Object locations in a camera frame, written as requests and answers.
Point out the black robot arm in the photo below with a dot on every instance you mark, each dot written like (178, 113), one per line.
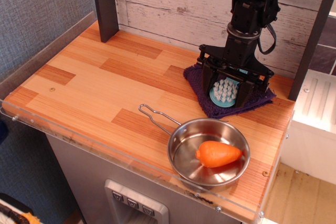
(249, 16)

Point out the teal brush white bristles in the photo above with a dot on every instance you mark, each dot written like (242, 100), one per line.
(224, 92)

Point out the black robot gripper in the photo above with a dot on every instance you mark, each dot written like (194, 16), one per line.
(236, 60)

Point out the dark grey left post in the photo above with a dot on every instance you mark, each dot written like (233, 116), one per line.
(107, 18)

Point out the orange and black object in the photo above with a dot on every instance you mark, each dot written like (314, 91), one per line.
(13, 211)

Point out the grey cabinet with dispenser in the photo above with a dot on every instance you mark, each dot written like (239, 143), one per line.
(109, 193)

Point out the dark grey right post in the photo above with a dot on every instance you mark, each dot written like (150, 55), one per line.
(313, 40)

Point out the clear acrylic front guard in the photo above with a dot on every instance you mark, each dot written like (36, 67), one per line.
(162, 148)

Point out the dark grey post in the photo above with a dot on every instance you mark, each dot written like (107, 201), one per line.
(107, 18)
(313, 40)

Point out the stainless steel pan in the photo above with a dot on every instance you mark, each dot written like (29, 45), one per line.
(186, 139)

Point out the orange plastic carrot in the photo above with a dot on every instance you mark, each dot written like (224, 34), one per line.
(213, 154)

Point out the grey left side rail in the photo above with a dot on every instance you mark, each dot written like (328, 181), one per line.
(20, 75)

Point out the purple folded towel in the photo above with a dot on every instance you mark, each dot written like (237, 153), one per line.
(193, 75)

